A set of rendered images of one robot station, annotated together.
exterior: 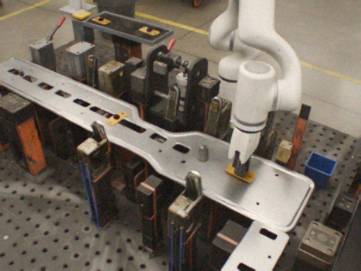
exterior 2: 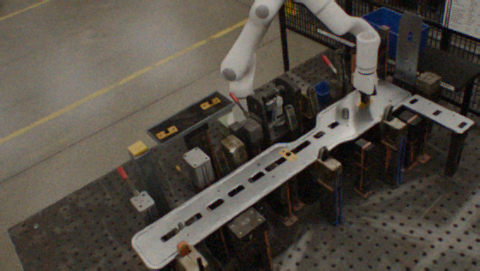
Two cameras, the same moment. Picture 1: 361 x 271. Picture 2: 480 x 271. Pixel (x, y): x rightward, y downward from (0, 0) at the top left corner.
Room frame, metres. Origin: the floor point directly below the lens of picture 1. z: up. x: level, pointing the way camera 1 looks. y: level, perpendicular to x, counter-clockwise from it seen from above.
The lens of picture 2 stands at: (0.56, 1.51, 2.32)
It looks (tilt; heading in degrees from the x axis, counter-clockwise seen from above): 41 degrees down; 297
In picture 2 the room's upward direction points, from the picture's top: 11 degrees counter-clockwise
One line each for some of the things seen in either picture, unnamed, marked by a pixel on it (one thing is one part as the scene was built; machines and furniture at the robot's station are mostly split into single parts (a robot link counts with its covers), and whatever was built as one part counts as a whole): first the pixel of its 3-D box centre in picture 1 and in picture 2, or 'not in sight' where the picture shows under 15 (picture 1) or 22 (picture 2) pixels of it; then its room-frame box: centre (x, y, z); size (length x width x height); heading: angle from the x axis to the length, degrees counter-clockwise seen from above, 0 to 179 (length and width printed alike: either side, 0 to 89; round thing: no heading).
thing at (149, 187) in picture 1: (151, 217); (363, 168); (0.72, 0.08, 0.84); 0.11 x 0.08 x 0.29; 147
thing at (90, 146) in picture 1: (99, 183); (329, 190); (0.83, 0.26, 0.87); 0.12 x 0.09 x 0.35; 147
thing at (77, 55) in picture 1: (87, 90); (206, 191); (1.33, 0.39, 0.90); 0.13 x 0.10 x 0.41; 147
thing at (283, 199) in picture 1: (111, 118); (285, 159); (1.02, 0.23, 1.00); 1.38 x 0.22 x 0.02; 57
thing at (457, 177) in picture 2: not in sight; (455, 151); (0.36, -0.10, 0.84); 0.11 x 0.06 x 0.29; 147
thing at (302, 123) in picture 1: (288, 170); (354, 89); (0.83, -0.35, 0.95); 0.03 x 0.01 x 0.50; 57
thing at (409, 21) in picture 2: (346, 171); (407, 48); (0.60, -0.39, 1.17); 0.12 x 0.01 x 0.34; 147
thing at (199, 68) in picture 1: (175, 112); (275, 131); (1.13, 0.01, 0.94); 0.18 x 0.13 x 0.49; 57
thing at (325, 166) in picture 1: (318, 171); (322, 93); (1.04, -0.56, 0.74); 0.11 x 0.10 x 0.09; 57
